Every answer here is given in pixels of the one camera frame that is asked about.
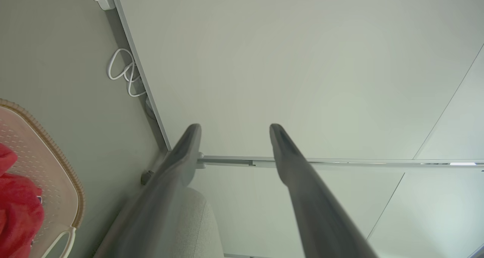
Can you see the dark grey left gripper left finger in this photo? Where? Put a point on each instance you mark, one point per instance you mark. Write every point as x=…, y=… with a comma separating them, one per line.
x=166, y=190

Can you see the grey fabric sofa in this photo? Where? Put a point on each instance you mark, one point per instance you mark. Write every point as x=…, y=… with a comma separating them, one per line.
x=202, y=227

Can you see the red jersey with number print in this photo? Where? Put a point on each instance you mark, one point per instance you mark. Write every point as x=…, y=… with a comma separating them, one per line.
x=19, y=212

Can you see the cream perforated laundry basket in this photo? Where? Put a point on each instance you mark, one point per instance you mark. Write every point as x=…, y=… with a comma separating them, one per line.
x=49, y=167

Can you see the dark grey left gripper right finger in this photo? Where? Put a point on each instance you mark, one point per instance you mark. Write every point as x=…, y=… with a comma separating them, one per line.
x=310, y=205

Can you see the white partition panel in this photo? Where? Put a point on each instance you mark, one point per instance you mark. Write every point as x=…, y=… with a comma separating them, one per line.
x=283, y=69

